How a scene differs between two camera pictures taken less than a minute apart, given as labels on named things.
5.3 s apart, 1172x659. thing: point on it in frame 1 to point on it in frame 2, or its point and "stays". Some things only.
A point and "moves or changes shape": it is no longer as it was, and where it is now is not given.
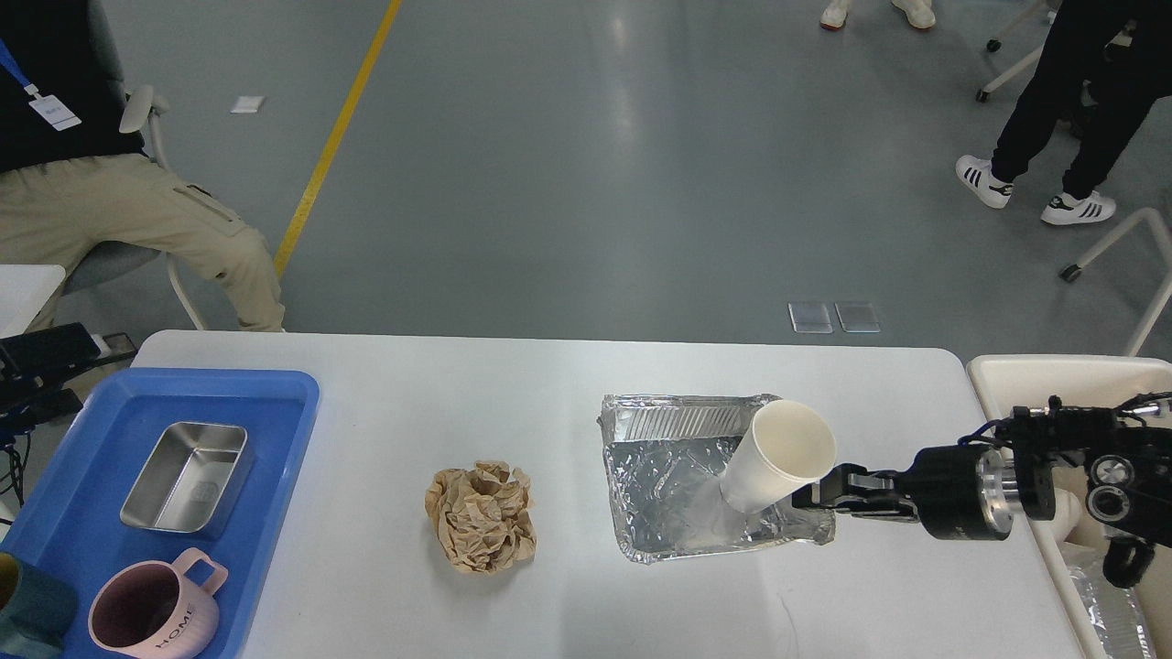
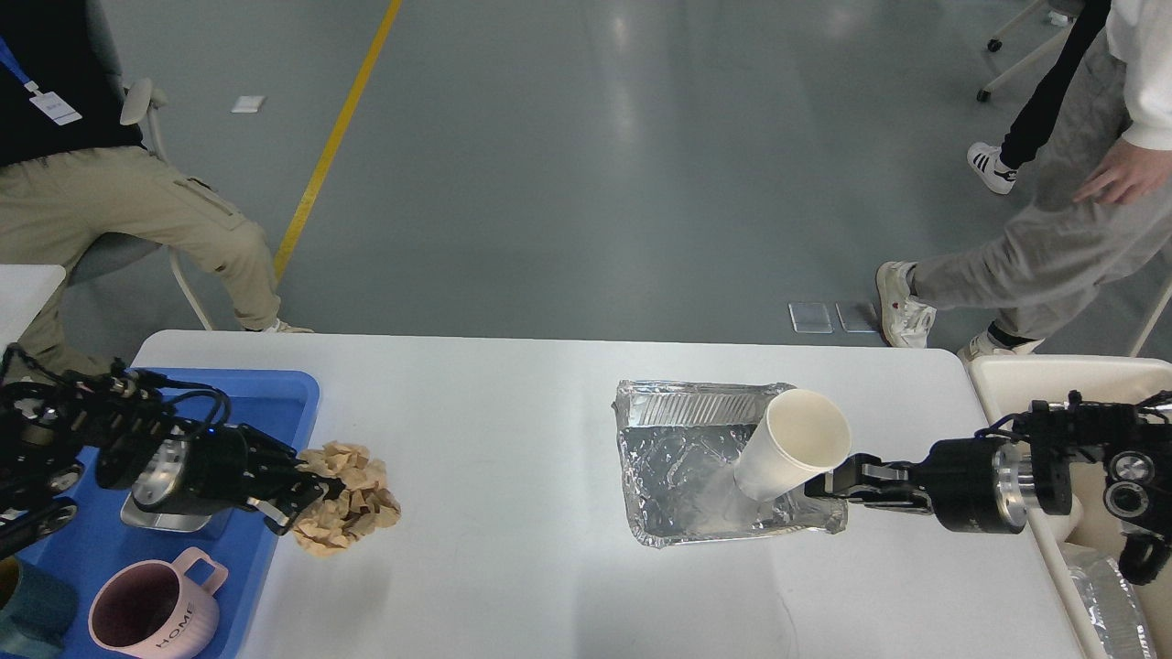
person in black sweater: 74,175 stays
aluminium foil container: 664,456 moves or changes shape
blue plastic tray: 162,462 stays
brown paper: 482,516 to 359,509
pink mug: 157,610 stays
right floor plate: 857,317 stays
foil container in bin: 1116,613 stays
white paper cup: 784,447 moves or changes shape
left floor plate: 809,317 stays
